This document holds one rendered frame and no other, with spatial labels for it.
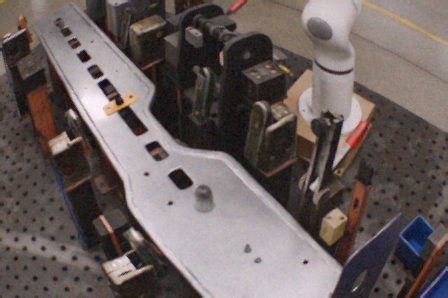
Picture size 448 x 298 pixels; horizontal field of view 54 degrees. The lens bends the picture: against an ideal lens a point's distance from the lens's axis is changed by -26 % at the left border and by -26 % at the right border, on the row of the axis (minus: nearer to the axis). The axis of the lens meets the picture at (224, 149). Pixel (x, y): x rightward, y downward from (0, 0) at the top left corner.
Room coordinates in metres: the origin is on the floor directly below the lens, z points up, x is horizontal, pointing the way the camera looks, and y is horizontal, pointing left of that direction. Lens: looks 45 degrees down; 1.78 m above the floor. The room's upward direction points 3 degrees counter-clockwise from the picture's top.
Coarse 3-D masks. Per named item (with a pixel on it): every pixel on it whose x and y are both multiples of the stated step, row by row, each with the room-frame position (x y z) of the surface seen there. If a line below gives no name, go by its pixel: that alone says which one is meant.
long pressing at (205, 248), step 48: (48, 48) 1.24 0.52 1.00; (96, 48) 1.18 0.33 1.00; (96, 96) 0.96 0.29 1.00; (144, 96) 0.94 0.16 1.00; (144, 144) 0.79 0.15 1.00; (144, 192) 0.67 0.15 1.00; (192, 192) 0.67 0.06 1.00; (240, 192) 0.66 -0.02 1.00; (192, 240) 0.56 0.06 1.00; (240, 240) 0.55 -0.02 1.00; (288, 240) 0.54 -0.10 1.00; (240, 288) 0.44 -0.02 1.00; (288, 288) 0.43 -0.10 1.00
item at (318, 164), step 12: (324, 108) 0.63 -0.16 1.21; (312, 120) 0.61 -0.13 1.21; (324, 120) 0.61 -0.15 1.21; (336, 120) 0.61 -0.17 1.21; (312, 132) 0.60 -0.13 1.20; (324, 132) 0.59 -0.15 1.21; (336, 132) 0.60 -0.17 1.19; (324, 144) 0.62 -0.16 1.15; (336, 144) 0.60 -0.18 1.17; (312, 156) 0.62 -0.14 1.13; (324, 156) 0.60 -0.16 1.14; (312, 168) 0.61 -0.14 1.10; (324, 168) 0.59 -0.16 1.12; (312, 180) 0.62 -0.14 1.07; (324, 180) 0.59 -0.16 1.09
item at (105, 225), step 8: (104, 216) 0.62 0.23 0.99; (112, 216) 0.62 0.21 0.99; (120, 216) 0.62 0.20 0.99; (96, 224) 0.60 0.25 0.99; (104, 224) 0.60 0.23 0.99; (112, 224) 0.60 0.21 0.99; (120, 224) 0.60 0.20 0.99; (128, 224) 0.60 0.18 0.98; (104, 232) 0.58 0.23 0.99; (112, 232) 0.58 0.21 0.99; (120, 232) 0.59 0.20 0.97; (104, 240) 0.57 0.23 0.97; (112, 240) 0.58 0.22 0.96; (120, 240) 0.59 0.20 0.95; (104, 248) 0.59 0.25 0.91; (112, 248) 0.57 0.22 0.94; (120, 248) 0.58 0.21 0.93; (128, 248) 0.59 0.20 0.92; (112, 256) 0.57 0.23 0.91
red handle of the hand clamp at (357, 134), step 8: (360, 128) 0.66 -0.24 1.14; (368, 128) 0.66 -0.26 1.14; (352, 136) 0.65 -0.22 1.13; (360, 136) 0.65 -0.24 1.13; (344, 144) 0.65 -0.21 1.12; (352, 144) 0.64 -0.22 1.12; (344, 152) 0.64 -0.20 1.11; (336, 160) 0.63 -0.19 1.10; (336, 168) 0.62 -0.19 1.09; (312, 184) 0.61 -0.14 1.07
